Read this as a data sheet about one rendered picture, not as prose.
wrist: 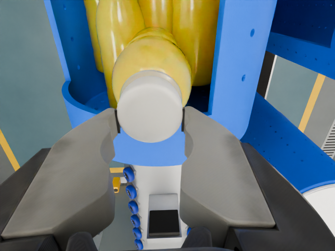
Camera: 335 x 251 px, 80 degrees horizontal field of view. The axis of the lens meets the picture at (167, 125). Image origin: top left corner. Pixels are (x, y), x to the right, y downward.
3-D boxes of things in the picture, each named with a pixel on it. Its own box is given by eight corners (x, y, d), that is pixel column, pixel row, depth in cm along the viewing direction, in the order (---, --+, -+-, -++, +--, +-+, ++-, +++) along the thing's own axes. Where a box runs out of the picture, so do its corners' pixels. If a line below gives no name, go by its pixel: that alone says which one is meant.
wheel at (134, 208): (134, 217, 67) (139, 214, 68) (133, 209, 64) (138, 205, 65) (127, 208, 70) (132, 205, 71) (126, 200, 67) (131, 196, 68)
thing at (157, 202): (149, 198, 71) (146, 243, 58) (148, 191, 69) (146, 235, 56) (177, 197, 71) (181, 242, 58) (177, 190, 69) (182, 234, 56)
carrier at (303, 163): (223, 125, 148) (259, 104, 140) (289, 248, 73) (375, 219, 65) (204, 95, 135) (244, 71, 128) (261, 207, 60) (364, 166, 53)
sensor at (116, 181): (114, 182, 70) (111, 193, 66) (113, 176, 69) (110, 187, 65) (136, 182, 71) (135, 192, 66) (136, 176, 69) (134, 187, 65)
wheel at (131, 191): (132, 202, 63) (138, 199, 64) (131, 192, 61) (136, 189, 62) (125, 193, 66) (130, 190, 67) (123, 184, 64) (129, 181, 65)
